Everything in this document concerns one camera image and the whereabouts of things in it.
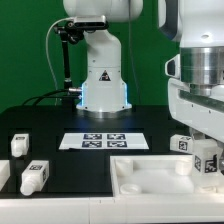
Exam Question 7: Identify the white front fence rail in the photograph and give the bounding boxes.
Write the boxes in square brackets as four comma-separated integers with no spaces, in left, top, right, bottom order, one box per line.
[0,195,224,224]

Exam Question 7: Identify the grey camera cable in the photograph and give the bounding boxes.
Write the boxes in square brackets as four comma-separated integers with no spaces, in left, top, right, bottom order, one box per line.
[45,17,75,93]

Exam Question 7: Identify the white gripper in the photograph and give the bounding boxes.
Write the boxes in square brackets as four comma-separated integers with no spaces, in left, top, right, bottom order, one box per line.
[168,78,224,173]

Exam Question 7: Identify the black camera stand pole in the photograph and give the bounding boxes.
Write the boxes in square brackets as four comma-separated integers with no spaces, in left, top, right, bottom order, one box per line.
[54,25,84,89]

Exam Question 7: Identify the black cables on table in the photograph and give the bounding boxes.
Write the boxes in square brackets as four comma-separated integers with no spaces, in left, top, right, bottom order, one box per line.
[21,87,83,107]

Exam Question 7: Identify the black camera on stand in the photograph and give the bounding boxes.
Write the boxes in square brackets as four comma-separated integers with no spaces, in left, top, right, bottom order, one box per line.
[65,15,108,31]

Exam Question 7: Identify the marker sheet with tags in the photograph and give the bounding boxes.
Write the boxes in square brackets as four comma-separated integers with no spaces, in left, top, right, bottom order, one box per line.
[59,133,149,150]

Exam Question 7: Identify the white left fence block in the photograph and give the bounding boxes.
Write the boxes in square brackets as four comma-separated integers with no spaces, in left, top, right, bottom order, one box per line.
[0,160,10,191]

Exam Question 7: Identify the thin black hanging cable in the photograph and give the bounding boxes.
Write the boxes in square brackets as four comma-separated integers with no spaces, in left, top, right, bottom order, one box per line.
[127,0,141,106]

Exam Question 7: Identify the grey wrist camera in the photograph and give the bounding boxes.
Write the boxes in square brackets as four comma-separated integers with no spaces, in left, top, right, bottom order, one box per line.
[165,54,180,79]

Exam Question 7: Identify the white square tabletop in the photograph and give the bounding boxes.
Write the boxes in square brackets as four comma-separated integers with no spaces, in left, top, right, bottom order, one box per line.
[110,155,224,196]

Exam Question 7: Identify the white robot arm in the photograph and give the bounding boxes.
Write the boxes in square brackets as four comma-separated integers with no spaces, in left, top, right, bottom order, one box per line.
[63,0,224,170]

